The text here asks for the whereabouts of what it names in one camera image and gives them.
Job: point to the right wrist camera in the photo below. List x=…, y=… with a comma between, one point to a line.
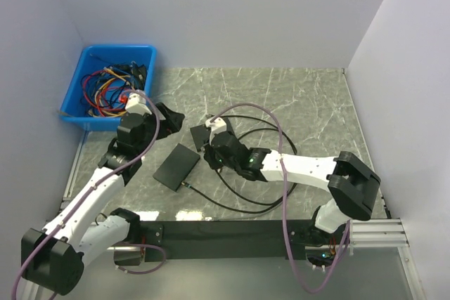
x=215, y=126

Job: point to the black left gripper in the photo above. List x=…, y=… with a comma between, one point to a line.
x=172, y=122

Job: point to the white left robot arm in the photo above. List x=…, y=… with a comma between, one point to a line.
x=55, y=257

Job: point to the black network switch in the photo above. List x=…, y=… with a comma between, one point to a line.
x=200, y=134
x=176, y=167

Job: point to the blue plastic bin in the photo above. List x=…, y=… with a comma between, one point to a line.
x=105, y=73

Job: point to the aluminium rail frame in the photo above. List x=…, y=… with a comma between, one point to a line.
x=354, y=233

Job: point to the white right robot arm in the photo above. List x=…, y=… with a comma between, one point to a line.
x=352, y=184

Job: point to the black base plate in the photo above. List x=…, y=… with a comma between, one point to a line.
x=229, y=239

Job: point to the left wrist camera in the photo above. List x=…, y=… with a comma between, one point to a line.
x=137, y=104

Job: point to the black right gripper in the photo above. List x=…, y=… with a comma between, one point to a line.
x=209, y=156

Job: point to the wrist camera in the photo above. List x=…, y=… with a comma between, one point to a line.
x=215, y=126
x=137, y=104

